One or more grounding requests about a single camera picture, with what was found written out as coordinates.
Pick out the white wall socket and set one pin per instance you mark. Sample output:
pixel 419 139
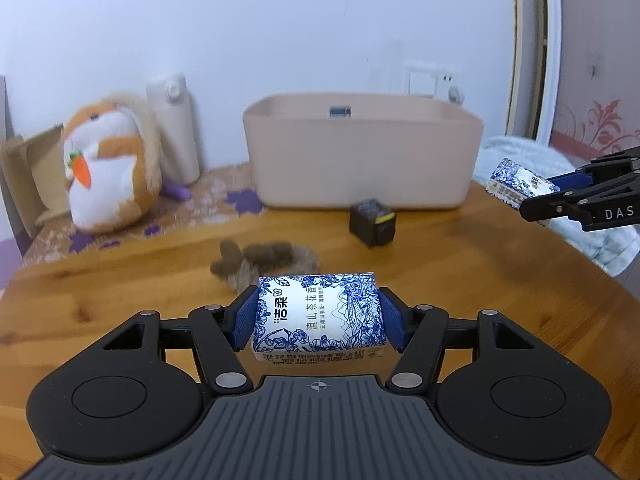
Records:
pixel 445 82

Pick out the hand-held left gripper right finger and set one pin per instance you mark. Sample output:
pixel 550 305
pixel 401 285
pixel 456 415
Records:
pixel 392 320

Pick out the cardboard box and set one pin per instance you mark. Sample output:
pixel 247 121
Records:
pixel 30 180

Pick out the small purple item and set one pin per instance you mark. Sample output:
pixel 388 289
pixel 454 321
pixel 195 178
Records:
pixel 176 191

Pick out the blue white tissue packet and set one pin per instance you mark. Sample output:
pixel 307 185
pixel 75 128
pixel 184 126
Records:
pixel 320 315
pixel 515 180

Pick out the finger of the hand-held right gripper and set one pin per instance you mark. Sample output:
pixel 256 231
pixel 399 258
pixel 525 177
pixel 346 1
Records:
pixel 550 205
pixel 575 180

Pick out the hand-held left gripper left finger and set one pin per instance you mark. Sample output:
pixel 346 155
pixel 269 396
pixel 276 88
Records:
pixel 245 320

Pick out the floral bed headboard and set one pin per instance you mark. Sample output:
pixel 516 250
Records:
pixel 600 60

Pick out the small black box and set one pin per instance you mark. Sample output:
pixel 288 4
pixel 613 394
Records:
pixel 372 222

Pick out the white wall switch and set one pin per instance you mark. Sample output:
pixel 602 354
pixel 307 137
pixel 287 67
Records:
pixel 419 79

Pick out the blue striped blanket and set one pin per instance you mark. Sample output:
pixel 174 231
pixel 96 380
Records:
pixel 590 250

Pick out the white thermos bottle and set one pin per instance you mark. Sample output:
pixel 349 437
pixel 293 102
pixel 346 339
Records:
pixel 175 130

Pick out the beige plastic basket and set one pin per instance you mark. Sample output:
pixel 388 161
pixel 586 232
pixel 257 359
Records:
pixel 362 160

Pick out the purple floral table cloth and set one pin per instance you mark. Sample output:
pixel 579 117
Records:
pixel 210 205

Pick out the orange white hamster plush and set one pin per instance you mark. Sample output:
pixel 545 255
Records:
pixel 110 170

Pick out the dark blue item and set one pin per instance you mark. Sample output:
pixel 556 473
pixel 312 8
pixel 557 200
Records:
pixel 340 111

